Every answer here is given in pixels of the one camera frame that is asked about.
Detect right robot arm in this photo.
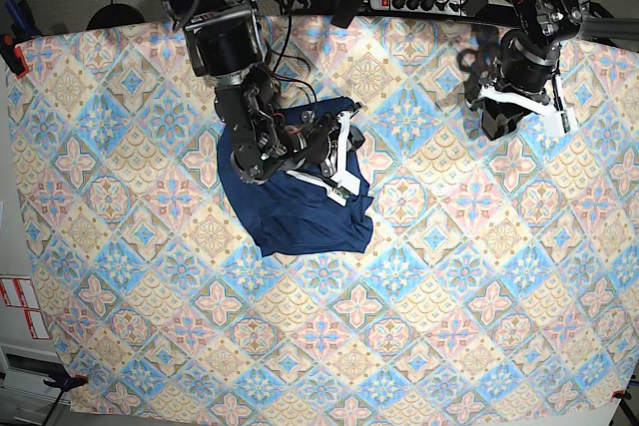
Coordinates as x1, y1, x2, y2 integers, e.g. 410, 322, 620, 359
162, 0, 363, 206

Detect blue long-sleeve shirt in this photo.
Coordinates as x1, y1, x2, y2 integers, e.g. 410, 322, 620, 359
217, 128, 373, 256

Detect black red table clamp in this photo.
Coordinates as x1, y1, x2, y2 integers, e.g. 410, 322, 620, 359
1, 34, 29, 79

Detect black round stand base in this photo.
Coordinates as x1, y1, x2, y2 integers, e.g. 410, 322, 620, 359
86, 3, 146, 31

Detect blue handled clamp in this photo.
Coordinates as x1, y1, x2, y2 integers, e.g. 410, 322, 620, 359
5, 0, 43, 42

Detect black clamp bottom right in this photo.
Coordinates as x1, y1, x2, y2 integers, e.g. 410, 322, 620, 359
612, 390, 632, 400

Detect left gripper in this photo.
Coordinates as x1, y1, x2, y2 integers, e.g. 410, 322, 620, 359
466, 29, 578, 141

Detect patterned tile tablecloth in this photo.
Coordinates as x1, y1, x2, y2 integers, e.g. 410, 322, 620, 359
6, 17, 638, 425

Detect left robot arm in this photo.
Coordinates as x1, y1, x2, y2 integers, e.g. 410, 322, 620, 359
470, 0, 583, 141

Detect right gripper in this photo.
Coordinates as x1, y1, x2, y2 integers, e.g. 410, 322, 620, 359
287, 104, 364, 207

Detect black clamp bottom left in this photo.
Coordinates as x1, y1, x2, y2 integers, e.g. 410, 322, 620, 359
43, 373, 88, 393

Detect white red-bordered label stickers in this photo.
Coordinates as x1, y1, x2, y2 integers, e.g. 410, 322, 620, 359
1, 276, 50, 340

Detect white power strip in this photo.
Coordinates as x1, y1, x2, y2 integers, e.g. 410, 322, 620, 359
368, 0, 467, 17

